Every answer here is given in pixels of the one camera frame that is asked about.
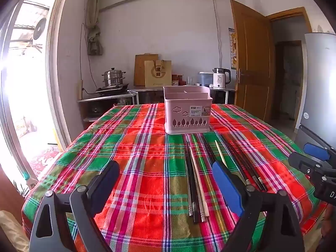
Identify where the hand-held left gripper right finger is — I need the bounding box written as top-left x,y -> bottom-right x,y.
212,161 -> 306,252

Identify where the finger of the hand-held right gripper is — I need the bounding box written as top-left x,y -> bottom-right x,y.
288,152 -> 336,179
298,125 -> 336,161

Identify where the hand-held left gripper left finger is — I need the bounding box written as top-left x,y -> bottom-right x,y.
29,160 -> 121,252

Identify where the pink plastic utensil basket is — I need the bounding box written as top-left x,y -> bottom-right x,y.
163,85 -> 213,135

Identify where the plaid tablecloth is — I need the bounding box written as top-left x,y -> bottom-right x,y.
21,103 -> 328,252

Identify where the red patterned floor mat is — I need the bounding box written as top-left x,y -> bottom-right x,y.
28,149 -> 64,174

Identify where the grey refrigerator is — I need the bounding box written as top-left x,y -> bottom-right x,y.
293,32 -> 336,149

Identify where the small metal shelf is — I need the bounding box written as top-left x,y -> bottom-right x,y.
77,92 -> 139,122

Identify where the black induction cooker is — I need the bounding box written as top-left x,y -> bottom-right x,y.
95,83 -> 130,94

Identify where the steel steamer pot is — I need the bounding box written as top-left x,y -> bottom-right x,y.
101,67 -> 126,87

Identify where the metal door lock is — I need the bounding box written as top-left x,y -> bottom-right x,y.
237,68 -> 249,85

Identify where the white electric kettle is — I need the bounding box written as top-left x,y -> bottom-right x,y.
211,68 -> 231,90

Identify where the wooden door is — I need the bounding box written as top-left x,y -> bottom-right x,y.
230,0 -> 276,123

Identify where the wooden cutting board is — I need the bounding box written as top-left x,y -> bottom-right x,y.
134,54 -> 159,86

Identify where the beige paper bag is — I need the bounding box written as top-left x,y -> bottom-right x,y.
144,60 -> 173,88

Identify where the tied beige curtain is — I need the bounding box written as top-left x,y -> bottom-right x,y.
86,0 -> 104,56

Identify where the outdoor fan unit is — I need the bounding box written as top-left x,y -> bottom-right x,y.
32,17 -> 48,41

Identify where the thin black wall cable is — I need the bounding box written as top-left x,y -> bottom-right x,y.
80,22 -> 97,95

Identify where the wall poster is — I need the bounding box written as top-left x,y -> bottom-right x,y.
228,28 -> 238,70

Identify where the wooden door frame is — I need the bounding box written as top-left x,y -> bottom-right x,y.
267,7 -> 313,33

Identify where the black air conditioner cable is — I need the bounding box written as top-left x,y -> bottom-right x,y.
213,0 -> 222,69

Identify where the white wall pipe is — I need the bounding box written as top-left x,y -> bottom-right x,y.
99,0 -> 158,13

